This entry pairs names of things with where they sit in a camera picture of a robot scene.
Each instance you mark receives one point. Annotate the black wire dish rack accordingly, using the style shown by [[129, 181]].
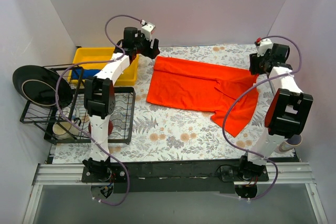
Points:
[[49, 120]]

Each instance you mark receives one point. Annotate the red bowl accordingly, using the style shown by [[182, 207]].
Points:
[[110, 128]]

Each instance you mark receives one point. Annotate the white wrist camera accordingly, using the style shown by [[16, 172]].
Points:
[[263, 45], [147, 29]]

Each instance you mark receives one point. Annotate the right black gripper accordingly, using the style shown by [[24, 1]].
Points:
[[256, 63]]

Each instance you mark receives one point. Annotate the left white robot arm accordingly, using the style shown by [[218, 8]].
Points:
[[99, 94]]

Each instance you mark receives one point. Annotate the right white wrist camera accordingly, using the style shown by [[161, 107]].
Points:
[[263, 45]]

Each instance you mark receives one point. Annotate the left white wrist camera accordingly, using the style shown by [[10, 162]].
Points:
[[147, 29]]

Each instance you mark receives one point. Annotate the cream cup in rack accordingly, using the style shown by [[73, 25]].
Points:
[[64, 130]]

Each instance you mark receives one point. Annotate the yellow plastic bin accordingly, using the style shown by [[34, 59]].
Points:
[[129, 76]]

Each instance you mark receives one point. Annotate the blue rolled t shirt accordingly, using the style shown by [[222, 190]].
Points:
[[84, 74]]

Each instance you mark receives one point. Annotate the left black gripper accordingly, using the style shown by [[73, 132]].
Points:
[[151, 46]]

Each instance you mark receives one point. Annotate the aluminium frame rail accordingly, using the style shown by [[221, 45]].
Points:
[[71, 174]]

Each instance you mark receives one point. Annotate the purple ceramic mug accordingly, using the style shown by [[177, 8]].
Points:
[[289, 144]]

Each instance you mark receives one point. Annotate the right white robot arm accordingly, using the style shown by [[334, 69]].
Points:
[[288, 111]]

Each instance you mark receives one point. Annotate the orange t shirt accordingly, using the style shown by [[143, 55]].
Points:
[[191, 85]]

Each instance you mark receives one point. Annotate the floral table mat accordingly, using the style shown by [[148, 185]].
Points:
[[165, 134]]

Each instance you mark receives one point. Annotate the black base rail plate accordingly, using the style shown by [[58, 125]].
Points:
[[172, 176]]

